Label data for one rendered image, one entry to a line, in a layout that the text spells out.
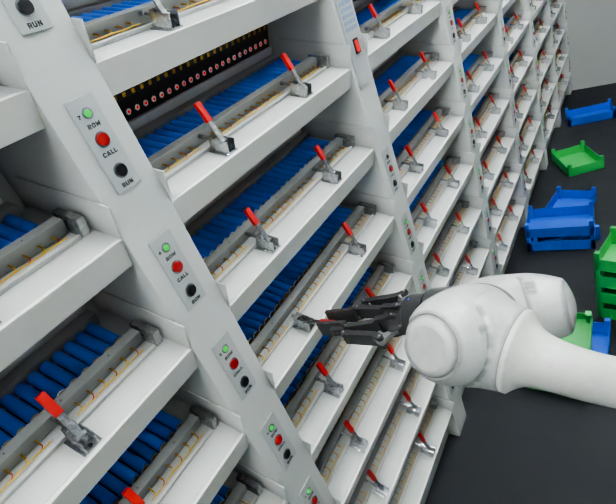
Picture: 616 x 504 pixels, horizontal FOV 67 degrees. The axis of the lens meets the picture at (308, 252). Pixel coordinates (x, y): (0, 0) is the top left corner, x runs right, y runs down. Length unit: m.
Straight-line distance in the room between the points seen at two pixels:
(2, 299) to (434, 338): 0.49
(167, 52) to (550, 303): 0.63
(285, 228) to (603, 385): 0.59
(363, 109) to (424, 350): 0.75
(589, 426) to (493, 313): 1.37
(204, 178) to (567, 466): 1.47
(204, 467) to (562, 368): 0.55
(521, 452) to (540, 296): 1.20
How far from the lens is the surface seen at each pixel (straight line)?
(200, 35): 0.81
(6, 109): 0.62
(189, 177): 0.75
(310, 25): 1.17
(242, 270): 0.84
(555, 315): 0.69
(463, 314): 0.54
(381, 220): 1.26
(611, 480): 1.80
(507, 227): 2.62
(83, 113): 0.65
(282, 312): 0.98
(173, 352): 0.74
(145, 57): 0.73
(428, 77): 1.65
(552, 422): 1.91
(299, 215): 0.96
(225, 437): 0.86
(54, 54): 0.65
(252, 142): 0.83
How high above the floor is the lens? 1.52
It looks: 28 degrees down
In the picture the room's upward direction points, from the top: 23 degrees counter-clockwise
